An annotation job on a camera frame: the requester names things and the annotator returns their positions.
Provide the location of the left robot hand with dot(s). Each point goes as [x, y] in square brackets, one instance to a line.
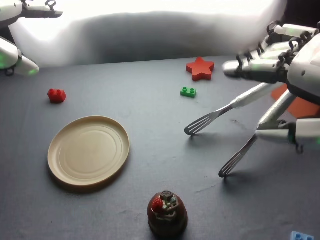
[7, 53]

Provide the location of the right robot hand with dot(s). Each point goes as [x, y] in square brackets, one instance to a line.
[303, 72]

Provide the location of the chocolate cupcake with strawberry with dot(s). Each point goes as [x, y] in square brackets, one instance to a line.
[166, 217]

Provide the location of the orange foam block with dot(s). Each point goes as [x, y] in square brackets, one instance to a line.
[303, 108]

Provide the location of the red toy brick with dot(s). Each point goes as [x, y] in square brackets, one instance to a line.
[56, 96]

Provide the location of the red star block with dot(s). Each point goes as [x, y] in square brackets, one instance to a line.
[200, 68]

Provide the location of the green toy brick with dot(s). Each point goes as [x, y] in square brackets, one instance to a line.
[188, 93]

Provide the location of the beige round plate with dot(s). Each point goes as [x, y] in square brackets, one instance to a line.
[88, 152]

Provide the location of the white backdrop sheet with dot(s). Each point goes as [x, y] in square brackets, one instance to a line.
[150, 35]

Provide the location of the grey table cloth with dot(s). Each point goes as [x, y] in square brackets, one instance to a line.
[150, 112]

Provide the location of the light blue toy brick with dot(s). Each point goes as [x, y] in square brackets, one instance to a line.
[301, 236]

